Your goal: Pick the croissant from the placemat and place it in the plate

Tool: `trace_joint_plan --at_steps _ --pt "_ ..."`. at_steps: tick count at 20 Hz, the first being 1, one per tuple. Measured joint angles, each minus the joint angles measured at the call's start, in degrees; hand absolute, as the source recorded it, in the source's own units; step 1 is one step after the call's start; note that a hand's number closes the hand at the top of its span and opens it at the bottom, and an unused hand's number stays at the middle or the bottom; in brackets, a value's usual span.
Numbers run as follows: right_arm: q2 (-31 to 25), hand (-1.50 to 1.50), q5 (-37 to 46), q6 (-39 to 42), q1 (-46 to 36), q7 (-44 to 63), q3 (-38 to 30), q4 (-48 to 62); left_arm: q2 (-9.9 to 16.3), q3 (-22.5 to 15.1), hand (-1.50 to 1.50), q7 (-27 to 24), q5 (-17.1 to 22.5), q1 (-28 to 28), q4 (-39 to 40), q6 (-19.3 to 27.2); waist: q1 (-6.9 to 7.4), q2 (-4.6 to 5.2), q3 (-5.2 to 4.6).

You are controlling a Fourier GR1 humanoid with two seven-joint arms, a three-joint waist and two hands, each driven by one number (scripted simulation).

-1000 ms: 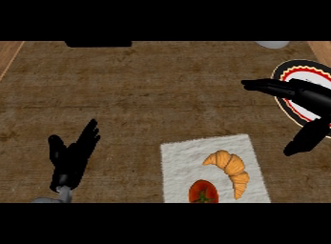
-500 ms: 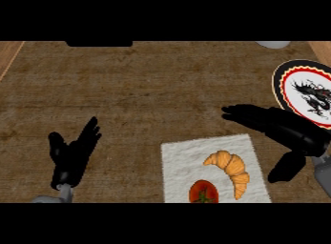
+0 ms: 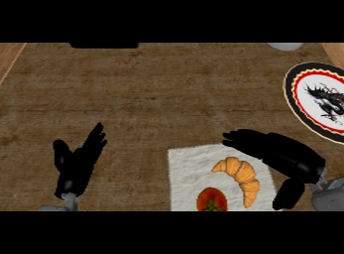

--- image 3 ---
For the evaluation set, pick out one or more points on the black red white patterned plate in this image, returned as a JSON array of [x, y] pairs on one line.
[[325, 102]]

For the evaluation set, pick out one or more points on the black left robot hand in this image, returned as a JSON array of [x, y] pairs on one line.
[[79, 158]]

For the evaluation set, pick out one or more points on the pale grey round object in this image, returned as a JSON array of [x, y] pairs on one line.
[[285, 46]]

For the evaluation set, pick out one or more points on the white fluffy placemat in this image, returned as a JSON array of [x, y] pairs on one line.
[[189, 178]]

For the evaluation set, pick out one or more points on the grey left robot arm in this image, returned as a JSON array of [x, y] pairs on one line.
[[64, 203]]

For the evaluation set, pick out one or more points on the red tomato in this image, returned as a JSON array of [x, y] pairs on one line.
[[212, 200]]

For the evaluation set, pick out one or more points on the golden croissant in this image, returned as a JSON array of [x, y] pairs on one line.
[[243, 175]]

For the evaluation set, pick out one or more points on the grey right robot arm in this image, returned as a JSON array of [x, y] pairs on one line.
[[337, 195]]

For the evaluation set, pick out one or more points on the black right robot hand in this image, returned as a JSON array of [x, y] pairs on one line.
[[287, 155]]

